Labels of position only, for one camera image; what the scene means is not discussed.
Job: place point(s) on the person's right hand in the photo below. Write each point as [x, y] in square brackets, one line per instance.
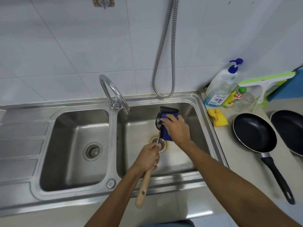
[177, 131]

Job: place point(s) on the person's left hand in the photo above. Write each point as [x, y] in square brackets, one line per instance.
[148, 158]

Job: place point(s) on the blue microfibre cloth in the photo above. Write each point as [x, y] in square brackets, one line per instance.
[165, 111]

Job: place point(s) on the yellow sponge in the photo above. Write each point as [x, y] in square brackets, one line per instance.
[219, 118]

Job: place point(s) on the small black frying pan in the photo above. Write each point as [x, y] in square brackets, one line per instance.
[254, 132]

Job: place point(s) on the medium black frying pan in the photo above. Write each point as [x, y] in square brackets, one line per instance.
[288, 130]

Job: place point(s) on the person's left forearm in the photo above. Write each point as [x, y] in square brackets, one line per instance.
[113, 200]

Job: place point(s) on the person's right forearm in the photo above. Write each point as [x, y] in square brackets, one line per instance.
[239, 186]

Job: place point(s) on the person's camouflage trousers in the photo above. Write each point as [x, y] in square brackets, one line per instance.
[170, 224]

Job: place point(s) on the metal sink strainer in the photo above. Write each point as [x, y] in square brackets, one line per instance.
[92, 151]
[163, 145]

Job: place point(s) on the clear pump soap bottle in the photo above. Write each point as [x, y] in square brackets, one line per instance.
[219, 88]

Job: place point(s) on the small yellow bottle green cap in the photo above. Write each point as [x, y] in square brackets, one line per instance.
[233, 98]

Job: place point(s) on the stainless steel double sink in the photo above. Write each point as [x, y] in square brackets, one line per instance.
[75, 139]

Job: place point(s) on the clear glass cup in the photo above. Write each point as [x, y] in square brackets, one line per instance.
[246, 100]

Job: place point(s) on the chrome faucet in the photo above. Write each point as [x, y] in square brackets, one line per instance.
[113, 89]

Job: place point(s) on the green white squeegee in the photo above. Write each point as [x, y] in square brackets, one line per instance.
[265, 80]

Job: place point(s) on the green knife block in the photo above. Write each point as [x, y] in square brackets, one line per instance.
[272, 90]

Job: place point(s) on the blue cutting board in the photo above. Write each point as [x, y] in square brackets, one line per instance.
[291, 87]

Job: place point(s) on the brown adhesive wall hook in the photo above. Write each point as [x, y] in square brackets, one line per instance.
[99, 1]

